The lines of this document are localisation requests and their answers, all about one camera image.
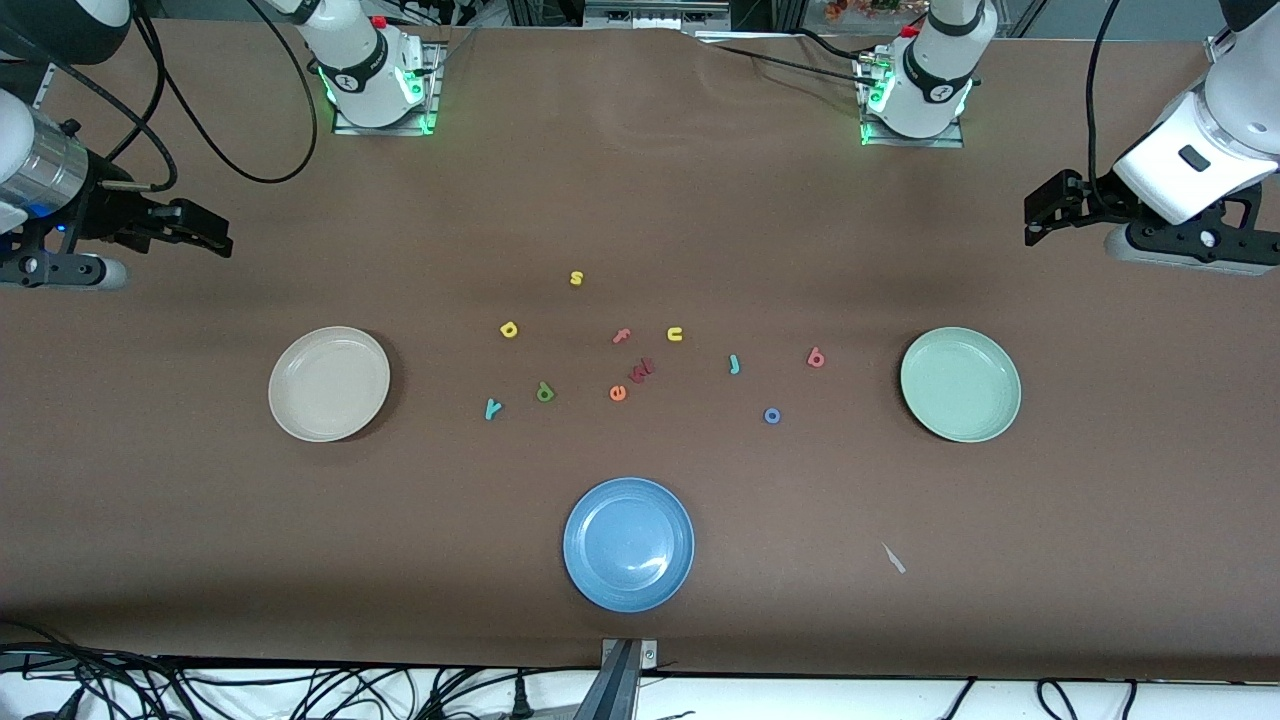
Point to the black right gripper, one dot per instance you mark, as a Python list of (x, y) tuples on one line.
[(108, 213)]

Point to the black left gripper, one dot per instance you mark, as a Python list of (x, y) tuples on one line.
[(1093, 196)]

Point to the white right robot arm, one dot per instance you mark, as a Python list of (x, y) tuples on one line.
[(365, 60)]

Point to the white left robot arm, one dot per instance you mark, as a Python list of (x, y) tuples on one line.
[(940, 55)]

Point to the light green plate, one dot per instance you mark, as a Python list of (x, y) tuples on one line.
[(960, 385)]

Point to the beige brown plate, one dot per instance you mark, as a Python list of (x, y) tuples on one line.
[(329, 384)]

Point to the orange background flowers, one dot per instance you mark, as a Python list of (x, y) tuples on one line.
[(860, 8)]

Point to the small white paper scrap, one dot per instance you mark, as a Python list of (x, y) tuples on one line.
[(894, 559)]

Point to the brown table cover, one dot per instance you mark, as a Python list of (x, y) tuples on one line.
[(640, 180)]

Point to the grey background device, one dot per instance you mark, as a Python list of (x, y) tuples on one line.
[(655, 15)]

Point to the dark red letter w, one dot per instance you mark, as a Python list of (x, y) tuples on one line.
[(641, 371)]

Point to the blue plate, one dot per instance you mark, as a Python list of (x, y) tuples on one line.
[(628, 545)]

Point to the dark grey metal pole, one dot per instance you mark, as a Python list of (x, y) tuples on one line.
[(612, 690)]

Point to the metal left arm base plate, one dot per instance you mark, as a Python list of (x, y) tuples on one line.
[(915, 143)]

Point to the aluminium frame profile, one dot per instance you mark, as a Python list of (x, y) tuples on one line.
[(1217, 48), (44, 85)]

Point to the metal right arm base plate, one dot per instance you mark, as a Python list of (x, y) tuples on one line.
[(437, 80)]

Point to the small metal clamp bracket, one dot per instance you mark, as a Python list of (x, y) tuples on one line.
[(648, 655)]

